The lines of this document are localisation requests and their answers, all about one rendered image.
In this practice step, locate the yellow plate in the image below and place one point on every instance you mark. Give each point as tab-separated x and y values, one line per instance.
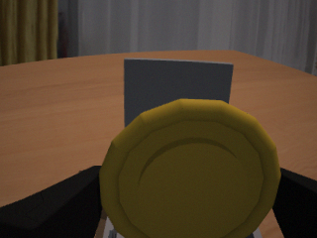
191	168

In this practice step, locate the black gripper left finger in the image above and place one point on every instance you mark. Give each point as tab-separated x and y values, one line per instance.
68	209

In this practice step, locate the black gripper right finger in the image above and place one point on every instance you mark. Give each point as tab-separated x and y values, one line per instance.
295	206

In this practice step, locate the grey dish rack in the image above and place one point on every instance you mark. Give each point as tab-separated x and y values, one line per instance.
150	83

